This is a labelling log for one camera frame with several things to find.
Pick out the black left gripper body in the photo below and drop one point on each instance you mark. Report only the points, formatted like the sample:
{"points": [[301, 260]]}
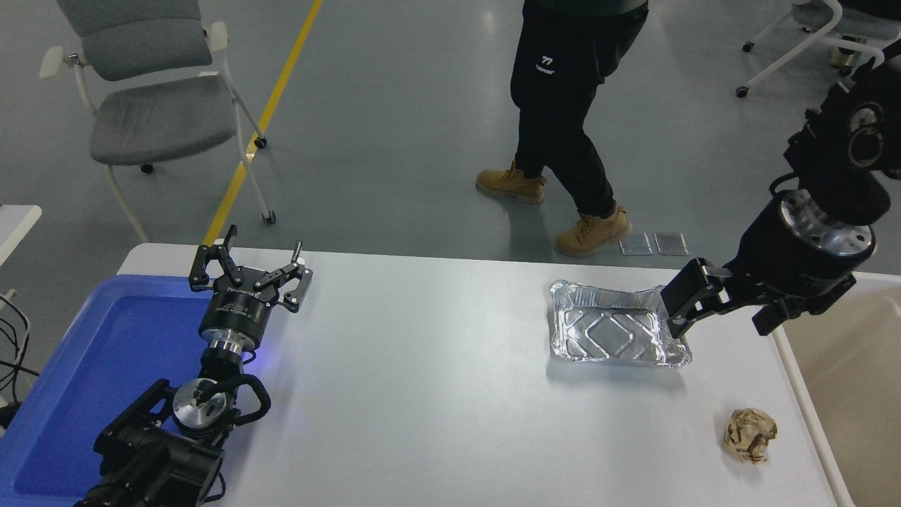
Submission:
{"points": [[236, 313]]}

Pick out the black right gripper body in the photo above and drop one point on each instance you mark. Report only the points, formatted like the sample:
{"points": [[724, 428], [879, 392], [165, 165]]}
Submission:
{"points": [[774, 260]]}

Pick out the silver foil tray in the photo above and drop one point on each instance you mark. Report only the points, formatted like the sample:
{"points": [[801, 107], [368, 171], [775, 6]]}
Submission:
{"points": [[605, 331]]}

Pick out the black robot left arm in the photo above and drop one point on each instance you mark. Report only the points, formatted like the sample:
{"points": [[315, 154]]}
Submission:
{"points": [[162, 451]]}

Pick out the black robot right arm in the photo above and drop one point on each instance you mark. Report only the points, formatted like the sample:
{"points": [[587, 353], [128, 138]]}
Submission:
{"points": [[852, 162]]}

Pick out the silver floor plate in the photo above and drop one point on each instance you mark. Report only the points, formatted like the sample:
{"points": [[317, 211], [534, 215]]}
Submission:
{"points": [[671, 243], [635, 244]]}

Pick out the large pale bin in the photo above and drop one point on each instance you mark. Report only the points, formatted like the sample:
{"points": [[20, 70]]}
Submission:
{"points": [[859, 394]]}

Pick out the crumpled tan paper ball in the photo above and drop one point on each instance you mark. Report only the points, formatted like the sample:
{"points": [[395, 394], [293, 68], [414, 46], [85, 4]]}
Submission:
{"points": [[750, 436]]}

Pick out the blue plastic tray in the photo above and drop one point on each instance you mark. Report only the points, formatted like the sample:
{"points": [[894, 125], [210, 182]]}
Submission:
{"points": [[105, 352]]}

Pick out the person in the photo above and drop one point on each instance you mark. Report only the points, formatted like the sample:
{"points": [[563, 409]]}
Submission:
{"points": [[848, 56], [563, 91]]}

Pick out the small white side table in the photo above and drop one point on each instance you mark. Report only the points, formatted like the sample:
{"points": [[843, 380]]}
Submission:
{"points": [[14, 225]]}

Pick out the grey chair white frame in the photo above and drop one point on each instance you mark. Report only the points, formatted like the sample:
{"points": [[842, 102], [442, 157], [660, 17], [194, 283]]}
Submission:
{"points": [[162, 116]]}

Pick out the white frame wheeled chair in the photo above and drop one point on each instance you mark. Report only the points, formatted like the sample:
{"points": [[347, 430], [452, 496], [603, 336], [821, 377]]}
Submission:
{"points": [[809, 39]]}

